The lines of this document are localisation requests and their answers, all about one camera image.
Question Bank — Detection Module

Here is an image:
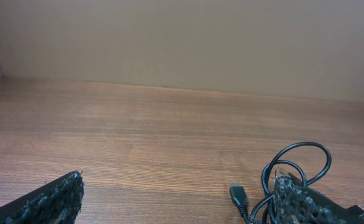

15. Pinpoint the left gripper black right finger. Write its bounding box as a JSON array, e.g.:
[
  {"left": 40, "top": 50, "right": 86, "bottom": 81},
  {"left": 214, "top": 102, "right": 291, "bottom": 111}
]
[{"left": 272, "top": 176, "right": 364, "bottom": 224}]

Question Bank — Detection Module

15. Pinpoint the black thick USB cable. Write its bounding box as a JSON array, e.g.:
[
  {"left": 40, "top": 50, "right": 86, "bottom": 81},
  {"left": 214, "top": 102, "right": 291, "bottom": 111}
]
[{"left": 229, "top": 141, "right": 332, "bottom": 224}]

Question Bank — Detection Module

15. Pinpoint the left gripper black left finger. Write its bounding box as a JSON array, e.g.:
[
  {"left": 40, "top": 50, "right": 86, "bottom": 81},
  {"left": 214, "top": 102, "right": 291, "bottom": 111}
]
[{"left": 0, "top": 170, "right": 84, "bottom": 224}]

